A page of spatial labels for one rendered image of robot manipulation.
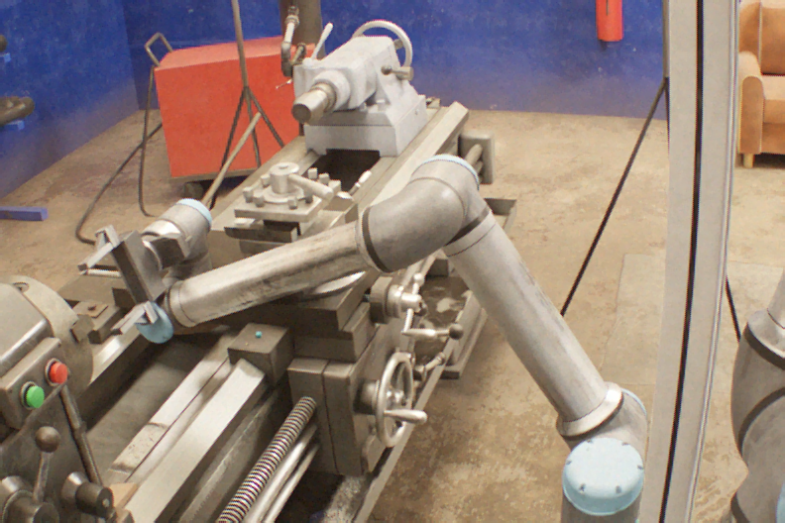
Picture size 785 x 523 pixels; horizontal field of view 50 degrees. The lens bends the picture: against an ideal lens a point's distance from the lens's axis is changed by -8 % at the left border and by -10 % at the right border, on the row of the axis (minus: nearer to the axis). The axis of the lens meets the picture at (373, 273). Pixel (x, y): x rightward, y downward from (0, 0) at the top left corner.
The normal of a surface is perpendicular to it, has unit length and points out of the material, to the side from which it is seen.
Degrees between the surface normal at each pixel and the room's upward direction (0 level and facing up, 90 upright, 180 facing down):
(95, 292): 0
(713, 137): 90
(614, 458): 5
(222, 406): 36
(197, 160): 90
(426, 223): 71
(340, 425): 90
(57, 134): 90
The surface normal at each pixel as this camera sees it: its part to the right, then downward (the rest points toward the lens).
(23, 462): 0.94, 0.07
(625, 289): -0.09, -0.88
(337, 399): -0.33, 0.47
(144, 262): 0.87, -0.19
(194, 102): 0.01, 0.46
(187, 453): 0.47, -0.67
